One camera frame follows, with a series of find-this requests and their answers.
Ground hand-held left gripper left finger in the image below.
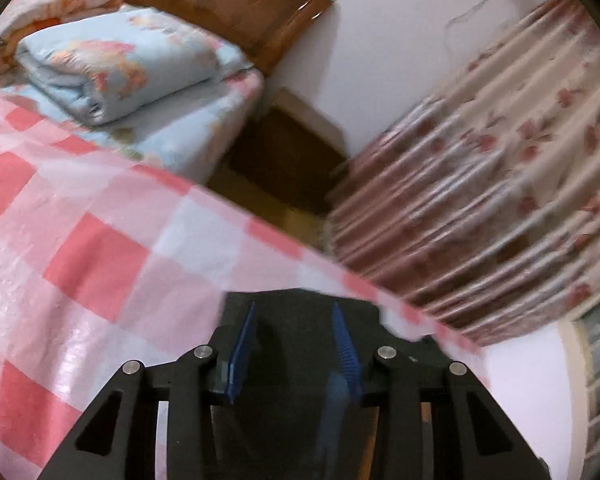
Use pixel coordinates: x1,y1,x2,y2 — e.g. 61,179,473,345
36,301,259,480

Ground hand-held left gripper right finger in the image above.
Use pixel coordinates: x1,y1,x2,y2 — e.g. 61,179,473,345
331,302,552,480

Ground black garment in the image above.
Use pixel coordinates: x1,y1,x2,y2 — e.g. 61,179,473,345
219,288,453,480

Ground pink checked bed sheet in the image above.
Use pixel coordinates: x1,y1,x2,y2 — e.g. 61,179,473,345
0,87,492,480

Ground wooden nightstand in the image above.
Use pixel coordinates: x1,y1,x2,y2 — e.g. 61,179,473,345
207,87,352,222

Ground floral striped curtain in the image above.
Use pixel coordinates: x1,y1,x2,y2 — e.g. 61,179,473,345
325,0,600,348

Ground folded blue floral quilt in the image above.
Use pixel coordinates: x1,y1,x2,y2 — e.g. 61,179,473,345
16,5,254,127

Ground wooden headboard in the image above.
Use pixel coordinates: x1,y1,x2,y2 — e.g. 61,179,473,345
97,0,336,78

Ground thin wall cable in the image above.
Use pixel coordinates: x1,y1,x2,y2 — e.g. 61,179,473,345
445,0,527,61

